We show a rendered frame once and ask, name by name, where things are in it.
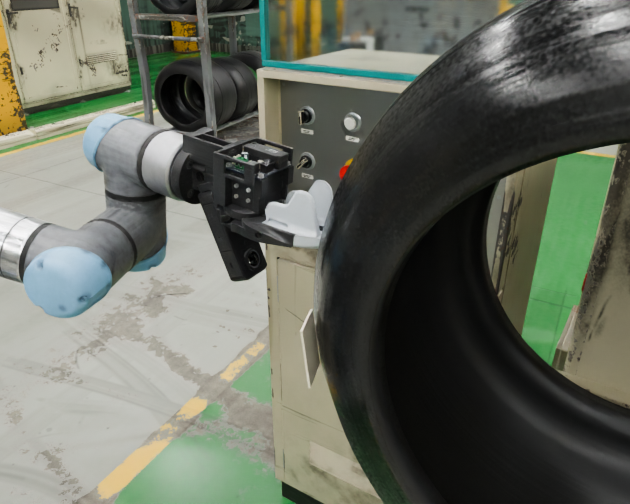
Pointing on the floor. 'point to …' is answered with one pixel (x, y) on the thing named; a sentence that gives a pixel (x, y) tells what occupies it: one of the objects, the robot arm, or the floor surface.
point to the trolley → (201, 72)
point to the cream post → (619, 284)
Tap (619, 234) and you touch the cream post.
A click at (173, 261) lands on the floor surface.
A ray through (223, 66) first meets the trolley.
